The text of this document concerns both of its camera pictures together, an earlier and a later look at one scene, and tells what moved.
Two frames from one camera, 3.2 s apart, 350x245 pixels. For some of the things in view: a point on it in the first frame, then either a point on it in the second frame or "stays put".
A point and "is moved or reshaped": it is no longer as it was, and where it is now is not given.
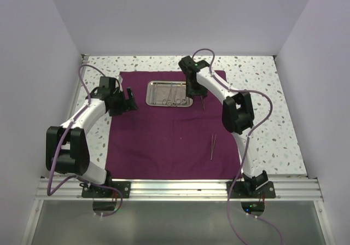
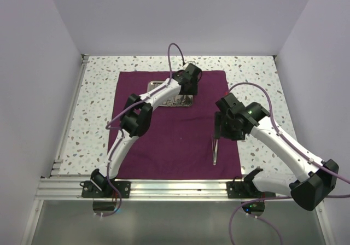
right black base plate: [240, 190] stays put
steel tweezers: [212, 148] is moved or reshaped
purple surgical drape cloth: [171, 135] stays put
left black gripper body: [121, 104] -> [192, 91]
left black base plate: [89, 191] stays put
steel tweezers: [203, 101] -> [215, 147]
